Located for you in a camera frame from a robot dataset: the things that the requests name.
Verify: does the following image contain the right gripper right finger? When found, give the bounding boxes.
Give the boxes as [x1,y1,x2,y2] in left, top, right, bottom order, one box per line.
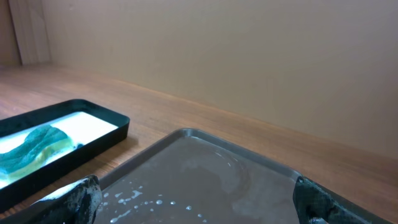
[293,176,367,224]

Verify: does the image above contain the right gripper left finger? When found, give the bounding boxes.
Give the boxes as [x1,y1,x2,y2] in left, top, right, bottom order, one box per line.
[29,175,102,224]

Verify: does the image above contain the dark rectangular sponge tray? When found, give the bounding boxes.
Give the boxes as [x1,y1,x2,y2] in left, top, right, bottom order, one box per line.
[1,99,130,213]

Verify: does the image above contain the green and yellow sponge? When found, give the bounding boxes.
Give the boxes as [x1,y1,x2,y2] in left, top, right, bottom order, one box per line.
[1,125,76,183]

